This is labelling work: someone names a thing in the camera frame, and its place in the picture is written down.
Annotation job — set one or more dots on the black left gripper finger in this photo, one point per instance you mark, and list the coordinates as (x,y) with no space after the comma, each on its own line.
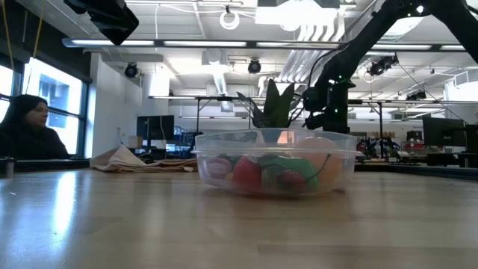
(117,26)

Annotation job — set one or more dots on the peach coloured toy fruit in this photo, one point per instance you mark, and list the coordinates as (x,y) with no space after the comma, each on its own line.
(325,168)

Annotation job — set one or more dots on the green toy pea pod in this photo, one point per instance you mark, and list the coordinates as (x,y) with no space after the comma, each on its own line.
(298,166)

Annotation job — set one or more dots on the red toy cherry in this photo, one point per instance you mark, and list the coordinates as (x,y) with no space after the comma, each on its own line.
(291,179)

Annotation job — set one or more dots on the clear plastic tupperware container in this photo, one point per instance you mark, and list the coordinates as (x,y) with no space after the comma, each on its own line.
(276,191)

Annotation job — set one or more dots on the red toy strawberry with leaves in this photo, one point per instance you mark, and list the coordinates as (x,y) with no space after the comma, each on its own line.
(246,173)

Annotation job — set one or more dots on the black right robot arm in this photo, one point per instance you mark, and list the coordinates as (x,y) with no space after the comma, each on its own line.
(358,48)

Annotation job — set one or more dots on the large window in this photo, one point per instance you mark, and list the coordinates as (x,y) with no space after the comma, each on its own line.
(63,93)

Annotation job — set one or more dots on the long ceiling light strip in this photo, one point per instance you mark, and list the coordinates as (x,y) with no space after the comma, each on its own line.
(205,43)

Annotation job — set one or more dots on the black monitor on stand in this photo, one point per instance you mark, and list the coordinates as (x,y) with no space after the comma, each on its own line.
(155,127)

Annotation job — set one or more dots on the large black monitor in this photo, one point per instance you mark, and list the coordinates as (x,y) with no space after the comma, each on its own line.
(444,132)

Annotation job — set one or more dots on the folded beige cloth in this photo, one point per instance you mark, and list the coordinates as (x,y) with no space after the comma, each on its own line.
(127,162)

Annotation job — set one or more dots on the dark monitor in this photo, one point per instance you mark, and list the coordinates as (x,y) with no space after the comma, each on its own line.
(472,138)

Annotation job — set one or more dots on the person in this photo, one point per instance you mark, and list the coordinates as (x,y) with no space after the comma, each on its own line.
(30,138)

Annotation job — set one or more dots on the small grey cup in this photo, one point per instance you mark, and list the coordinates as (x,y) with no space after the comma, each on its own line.
(10,168)

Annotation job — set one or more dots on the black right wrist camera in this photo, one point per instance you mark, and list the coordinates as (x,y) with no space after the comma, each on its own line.
(313,99)

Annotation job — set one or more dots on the black metal workstation frame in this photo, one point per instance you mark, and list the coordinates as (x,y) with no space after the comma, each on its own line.
(224,98)
(380,123)

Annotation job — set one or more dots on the black ceiling camera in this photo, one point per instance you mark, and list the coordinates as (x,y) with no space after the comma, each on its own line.
(130,70)
(254,66)

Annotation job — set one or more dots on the black overhead camera rig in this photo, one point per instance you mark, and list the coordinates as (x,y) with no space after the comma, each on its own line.
(381,66)

